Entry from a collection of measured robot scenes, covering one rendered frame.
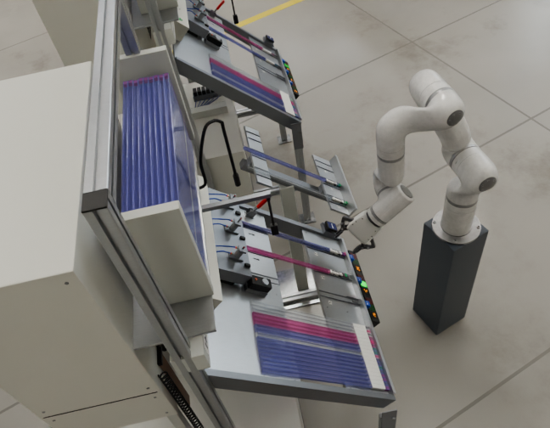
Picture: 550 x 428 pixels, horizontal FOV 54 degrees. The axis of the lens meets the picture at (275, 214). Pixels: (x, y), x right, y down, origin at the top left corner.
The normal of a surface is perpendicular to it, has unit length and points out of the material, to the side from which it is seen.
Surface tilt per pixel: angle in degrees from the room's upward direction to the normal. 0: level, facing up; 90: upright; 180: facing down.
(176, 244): 90
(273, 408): 0
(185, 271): 90
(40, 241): 0
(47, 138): 0
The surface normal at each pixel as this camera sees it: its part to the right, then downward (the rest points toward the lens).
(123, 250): 0.18, 0.73
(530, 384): -0.13, -0.64
